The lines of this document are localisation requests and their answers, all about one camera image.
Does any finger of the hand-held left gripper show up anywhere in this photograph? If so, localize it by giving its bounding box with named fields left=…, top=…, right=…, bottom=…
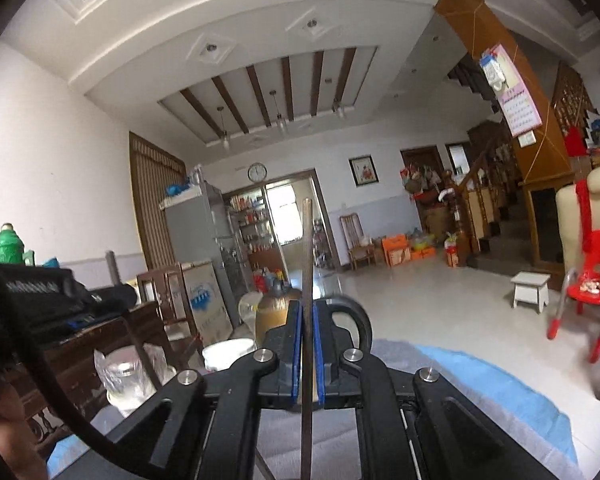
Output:
left=64, top=284, right=141, bottom=332

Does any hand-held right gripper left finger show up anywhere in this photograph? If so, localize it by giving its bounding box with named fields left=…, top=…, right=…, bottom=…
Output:
left=50, top=300, right=303, bottom=480

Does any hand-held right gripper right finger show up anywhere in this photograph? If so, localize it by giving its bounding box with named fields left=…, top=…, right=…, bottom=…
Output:
left=312, top=299, right=585, bottom=480

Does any slim dark metal chopstick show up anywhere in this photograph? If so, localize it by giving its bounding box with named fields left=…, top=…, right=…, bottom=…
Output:
left=300, top=198, right=317, bottom=480

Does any person's left hand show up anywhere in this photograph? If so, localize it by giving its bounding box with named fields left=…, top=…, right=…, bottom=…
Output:
left=0, top=374, right=48, bottom=480

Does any gold electric kettle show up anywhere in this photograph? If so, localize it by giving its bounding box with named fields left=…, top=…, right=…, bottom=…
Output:
left=255, top=277, right=374, bottom=356

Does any green thermos flask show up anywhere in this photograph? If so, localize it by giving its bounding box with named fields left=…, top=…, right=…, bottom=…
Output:
left=0, top=223, right=36, bottom=266

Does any dark carved wooden sideboard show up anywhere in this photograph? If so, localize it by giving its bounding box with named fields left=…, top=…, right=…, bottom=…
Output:
left=10, top=300, right=181, bottom=461

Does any dark wooden chair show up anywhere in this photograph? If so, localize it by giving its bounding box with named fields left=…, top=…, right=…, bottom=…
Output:
left=136, top=262, right=203, bottom=356

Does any plain white bowl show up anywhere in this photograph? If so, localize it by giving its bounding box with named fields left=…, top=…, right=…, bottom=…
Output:
left=201, top=338, right=257, bottom=373

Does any white round fan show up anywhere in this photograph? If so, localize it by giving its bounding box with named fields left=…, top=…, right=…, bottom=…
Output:
left=237, top=291, right=261, bottom=326

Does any grey felt table cloth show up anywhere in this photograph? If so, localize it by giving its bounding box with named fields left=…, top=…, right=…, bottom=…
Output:
left=47, top=337, right=588, bottom=480

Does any grey refrigerator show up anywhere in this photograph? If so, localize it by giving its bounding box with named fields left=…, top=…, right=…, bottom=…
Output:
left=162, top=182, right=253, bottom=321

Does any light wooden chair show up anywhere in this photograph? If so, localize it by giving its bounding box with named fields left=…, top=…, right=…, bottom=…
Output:
left=340, top=213, right=376, bottom=271

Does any orange box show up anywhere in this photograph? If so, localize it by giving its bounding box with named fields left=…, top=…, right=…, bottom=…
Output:
left=381, top=235, right=412, bottom=267

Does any kitchen shelf with bottles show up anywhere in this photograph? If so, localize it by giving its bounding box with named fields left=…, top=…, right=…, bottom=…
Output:
left=228, top=192, right=276, bottom=271

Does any clear plastic water jug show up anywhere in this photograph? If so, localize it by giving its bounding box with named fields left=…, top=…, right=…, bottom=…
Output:
left=411, top=227, right=436, bottom=256

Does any blue table cloth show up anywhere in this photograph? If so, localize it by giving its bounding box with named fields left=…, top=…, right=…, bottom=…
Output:
left=47, top=342, right=578, bottom=480

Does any glass pendant lamp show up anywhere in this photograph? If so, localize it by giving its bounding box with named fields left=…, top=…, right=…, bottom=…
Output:
left=331, top=77, right=346, bottom=120
left=217, top=106, right=231, bottom=151
left=270, top=90, right=287, bottom=135

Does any cluster of hanging bags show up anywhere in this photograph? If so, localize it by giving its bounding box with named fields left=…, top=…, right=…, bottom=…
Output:
left=400, top=162, right=446, bottom=203

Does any small white stool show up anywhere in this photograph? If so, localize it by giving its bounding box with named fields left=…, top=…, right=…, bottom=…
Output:
left=510, top=271, right=552, bottom=314

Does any wooden stair railing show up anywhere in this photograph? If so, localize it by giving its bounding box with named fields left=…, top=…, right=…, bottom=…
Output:
left=450, top=120, right=526, bottom=261

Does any red plastic child chair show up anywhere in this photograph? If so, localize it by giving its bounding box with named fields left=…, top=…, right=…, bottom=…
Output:
left=547, top=227, right=600, bottom=363

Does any red hanging tassel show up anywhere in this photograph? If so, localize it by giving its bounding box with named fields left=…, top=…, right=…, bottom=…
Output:
left=574, top=180, right=597, bottom=256

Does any white blue hanging bag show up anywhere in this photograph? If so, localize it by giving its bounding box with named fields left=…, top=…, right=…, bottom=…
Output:
left=479, top=52, right=508, bottom=92

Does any wooden lattice partition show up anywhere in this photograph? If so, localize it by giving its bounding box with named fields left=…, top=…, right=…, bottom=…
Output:
left=550, top=62, right=596, bottom=146

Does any orange wooden pillar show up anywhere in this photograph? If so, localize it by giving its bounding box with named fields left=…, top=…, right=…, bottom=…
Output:
left=434, top=0, right=573, bottom=186

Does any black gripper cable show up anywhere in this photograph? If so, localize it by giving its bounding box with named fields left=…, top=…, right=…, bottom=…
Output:
left=0, top=250, right=171, bottom=480

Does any brown slatted wall panel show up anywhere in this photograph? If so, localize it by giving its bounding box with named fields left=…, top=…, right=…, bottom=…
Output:
left=129, top=131, right=187, bottom=271

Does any framed wall picture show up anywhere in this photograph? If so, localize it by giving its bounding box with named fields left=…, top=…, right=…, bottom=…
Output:
left=349, top=155, right=379, bottom=187

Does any pink wall calendar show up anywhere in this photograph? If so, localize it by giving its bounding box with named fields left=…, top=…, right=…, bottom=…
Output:
left=480, top=43, right=543, bottom=138

